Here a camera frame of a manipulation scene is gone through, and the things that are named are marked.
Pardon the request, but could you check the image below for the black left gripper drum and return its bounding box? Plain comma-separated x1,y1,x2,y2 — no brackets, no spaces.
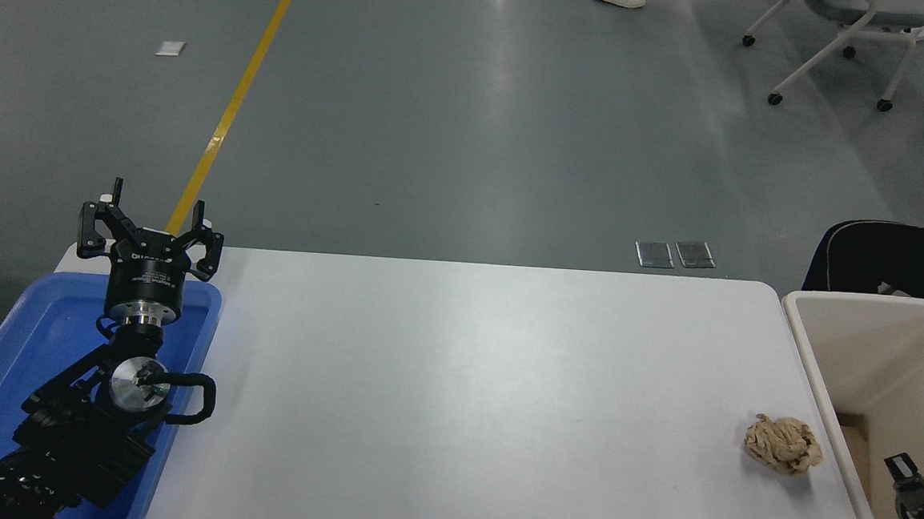
103,226,192,326

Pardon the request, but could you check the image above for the metal floor plate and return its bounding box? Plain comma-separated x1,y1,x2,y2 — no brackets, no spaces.
634,239,676,269
674,239,717,270

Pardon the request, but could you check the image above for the large pale plastic bin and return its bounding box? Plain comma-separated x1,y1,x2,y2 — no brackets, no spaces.
769,289,924,519

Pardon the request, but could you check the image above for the white office chair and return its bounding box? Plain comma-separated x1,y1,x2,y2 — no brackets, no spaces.
738,0,924,116

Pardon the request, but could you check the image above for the tan paper ball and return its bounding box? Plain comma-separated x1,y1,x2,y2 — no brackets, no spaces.
741,412,826,478

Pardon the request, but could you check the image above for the blue plastic tray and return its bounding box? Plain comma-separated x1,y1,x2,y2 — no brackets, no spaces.
0,268,224,519

